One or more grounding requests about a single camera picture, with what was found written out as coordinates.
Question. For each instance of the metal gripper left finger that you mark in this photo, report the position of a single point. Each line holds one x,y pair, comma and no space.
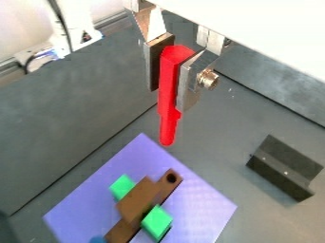
153,36

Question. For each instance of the green block left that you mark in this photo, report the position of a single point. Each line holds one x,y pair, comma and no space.
121,187

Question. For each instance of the red peg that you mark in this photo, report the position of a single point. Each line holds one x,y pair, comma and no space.
174,55

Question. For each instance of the brown cross block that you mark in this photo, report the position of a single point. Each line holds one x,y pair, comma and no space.
149,194

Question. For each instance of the green block right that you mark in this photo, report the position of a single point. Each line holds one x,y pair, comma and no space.
157,223

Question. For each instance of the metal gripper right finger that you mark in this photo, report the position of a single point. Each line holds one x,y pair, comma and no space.
197,74

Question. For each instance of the green block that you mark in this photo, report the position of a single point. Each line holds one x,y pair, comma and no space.
157,223
121,187

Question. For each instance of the purple base board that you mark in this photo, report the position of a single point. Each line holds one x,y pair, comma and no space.
86,214

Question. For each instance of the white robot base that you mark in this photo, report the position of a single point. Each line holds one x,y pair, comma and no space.
72,33

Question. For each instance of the black angle bracket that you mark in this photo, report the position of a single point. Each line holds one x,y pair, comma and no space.
285,167

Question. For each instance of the blue hexagonal peg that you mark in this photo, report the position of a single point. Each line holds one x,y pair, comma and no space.
98,239

